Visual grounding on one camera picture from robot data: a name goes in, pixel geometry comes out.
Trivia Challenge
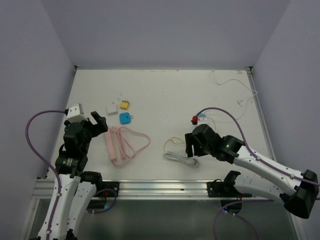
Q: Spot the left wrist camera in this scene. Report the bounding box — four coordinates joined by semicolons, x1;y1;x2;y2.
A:
66;103;87;123

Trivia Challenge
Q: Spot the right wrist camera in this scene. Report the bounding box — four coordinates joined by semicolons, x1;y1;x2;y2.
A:
191;115;210;126

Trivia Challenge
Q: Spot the white plug adapter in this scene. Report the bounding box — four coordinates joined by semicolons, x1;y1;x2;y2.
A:
106;101;118;116

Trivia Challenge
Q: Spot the thin white cable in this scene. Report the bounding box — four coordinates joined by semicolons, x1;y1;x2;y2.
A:
211;68;259;124

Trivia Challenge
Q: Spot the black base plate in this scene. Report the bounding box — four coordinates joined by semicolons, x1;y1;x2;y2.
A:
206;179;226;198
100;181;120;198

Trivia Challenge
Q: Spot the blue plug adapter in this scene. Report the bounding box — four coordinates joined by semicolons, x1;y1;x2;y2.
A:
119;112;133;125

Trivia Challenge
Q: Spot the pink power strip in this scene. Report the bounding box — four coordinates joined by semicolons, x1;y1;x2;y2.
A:
104;126;151;168

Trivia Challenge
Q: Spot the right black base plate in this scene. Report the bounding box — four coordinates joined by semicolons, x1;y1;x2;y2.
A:
206;179;226;198

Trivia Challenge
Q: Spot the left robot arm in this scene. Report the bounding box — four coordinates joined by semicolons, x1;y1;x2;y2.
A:
36;108;108;240

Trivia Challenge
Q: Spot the teal power strip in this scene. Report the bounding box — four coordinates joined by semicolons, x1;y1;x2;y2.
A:
197;112;209;119

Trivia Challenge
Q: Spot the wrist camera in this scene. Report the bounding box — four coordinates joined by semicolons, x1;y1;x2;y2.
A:
191;115;210;126
66;103;87;123

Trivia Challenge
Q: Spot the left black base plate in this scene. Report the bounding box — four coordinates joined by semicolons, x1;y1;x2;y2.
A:
100;181;120;198

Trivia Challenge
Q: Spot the yellow plug adapter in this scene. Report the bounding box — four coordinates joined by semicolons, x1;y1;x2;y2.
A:
119;100;130;110

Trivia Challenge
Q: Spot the aluminium rail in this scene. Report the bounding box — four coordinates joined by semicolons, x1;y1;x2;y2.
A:
32;179;276;200

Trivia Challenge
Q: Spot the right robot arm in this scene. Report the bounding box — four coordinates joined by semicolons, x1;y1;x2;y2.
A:
184;124;320;219

